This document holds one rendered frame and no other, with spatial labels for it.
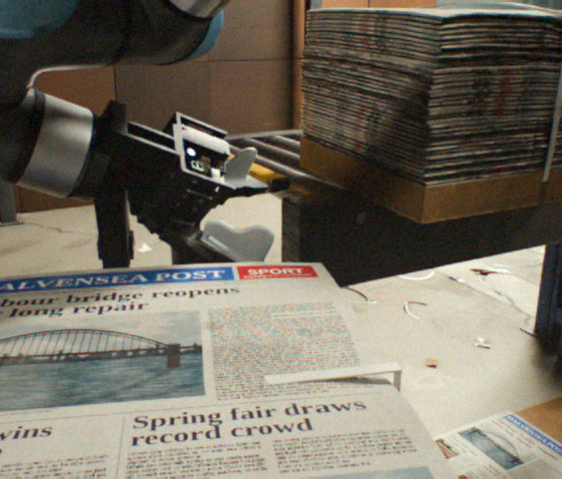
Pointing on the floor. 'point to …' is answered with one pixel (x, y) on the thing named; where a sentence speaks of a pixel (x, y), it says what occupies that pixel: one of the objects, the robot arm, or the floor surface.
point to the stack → (181, 378)
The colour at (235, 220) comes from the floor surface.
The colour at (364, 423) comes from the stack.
